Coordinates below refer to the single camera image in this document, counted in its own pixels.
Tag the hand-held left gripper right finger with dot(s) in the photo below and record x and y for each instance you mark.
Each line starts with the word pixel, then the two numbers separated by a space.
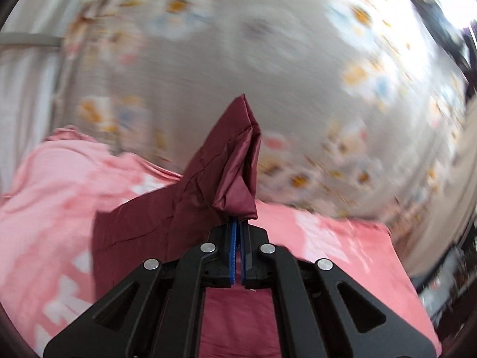
pixel 243 253

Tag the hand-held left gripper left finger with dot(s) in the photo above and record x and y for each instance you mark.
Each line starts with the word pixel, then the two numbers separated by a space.
pixel 233 253

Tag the maroon quilted jacket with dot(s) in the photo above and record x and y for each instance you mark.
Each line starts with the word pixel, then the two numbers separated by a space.
pixel 208 194

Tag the pink printed blanket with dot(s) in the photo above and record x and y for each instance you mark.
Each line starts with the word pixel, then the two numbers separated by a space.
pixel 67 209

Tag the floral grey bed sheet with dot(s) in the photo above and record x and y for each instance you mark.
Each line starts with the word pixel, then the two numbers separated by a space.
pixel 283 82

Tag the cluttered dark shelf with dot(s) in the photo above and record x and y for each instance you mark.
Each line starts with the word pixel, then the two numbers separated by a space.
pixel 443 276

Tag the beige bed skirt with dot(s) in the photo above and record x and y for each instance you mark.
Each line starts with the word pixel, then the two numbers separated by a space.
pixel 452 194

